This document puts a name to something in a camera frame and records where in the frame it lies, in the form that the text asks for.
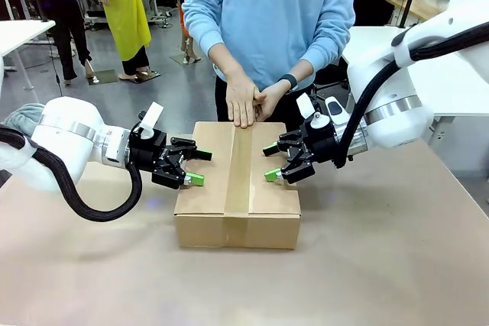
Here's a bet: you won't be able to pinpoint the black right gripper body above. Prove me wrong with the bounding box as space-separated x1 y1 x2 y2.
305 119 341 165

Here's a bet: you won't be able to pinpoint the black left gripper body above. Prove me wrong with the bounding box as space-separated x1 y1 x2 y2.
128 125 169 175

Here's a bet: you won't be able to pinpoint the brown cardboard box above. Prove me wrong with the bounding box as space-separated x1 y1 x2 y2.
173 121 302 250

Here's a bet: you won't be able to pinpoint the person's right forearm blue sleeve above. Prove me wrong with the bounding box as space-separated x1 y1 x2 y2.
182 1 248 85

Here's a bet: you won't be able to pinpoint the person's left forearm blue sleeve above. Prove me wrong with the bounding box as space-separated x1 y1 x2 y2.
284 8 357 86

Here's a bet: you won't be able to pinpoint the person's left hand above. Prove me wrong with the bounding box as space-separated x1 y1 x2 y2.
254 81 290 123

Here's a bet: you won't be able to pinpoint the person's right hand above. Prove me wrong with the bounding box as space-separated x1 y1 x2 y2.
225 73 257 129

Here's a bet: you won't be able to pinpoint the brown packing tape strip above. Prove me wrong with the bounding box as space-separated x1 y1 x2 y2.
223 125 254 249

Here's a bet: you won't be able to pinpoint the black wrist watch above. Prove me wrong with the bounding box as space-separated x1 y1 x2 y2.
277 73 300 92

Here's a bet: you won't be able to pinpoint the orange mannequin legs on plate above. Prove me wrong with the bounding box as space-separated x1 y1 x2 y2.
170 0 202 66

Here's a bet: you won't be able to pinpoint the person in light blue sweater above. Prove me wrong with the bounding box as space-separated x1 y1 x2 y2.
182 0 360 125

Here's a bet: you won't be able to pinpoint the grey cloth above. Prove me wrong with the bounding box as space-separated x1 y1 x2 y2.
0 102 47 139

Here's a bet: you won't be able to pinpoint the figure in yellow apron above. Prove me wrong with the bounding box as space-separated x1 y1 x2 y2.
89 0 154 83

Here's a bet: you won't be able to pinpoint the figure in dark clothes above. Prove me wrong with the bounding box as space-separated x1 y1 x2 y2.
22 0 97 86

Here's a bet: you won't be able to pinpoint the wooden table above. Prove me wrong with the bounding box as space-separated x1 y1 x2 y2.
383 0 454 24

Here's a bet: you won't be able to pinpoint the white table with metal legs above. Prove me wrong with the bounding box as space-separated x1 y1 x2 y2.
0 19 57 94

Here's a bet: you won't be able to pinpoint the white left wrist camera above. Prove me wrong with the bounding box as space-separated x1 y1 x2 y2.
137 102 164 140

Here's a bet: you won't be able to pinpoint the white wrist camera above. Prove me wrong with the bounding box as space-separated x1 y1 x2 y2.
296 93 326 129
137 102 164 140

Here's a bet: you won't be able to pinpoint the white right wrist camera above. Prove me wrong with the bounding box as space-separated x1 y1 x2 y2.
296 93 326 129

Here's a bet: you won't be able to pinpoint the black sleeved right arm cable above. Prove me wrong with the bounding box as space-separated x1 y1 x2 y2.
335 22 489 169

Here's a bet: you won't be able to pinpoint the black sleeved arm cable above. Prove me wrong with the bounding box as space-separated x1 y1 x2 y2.
335 22 489 169
0 125 144 223

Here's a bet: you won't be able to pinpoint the black sleeved left arm cable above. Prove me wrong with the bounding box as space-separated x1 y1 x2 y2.
0 125 144 223

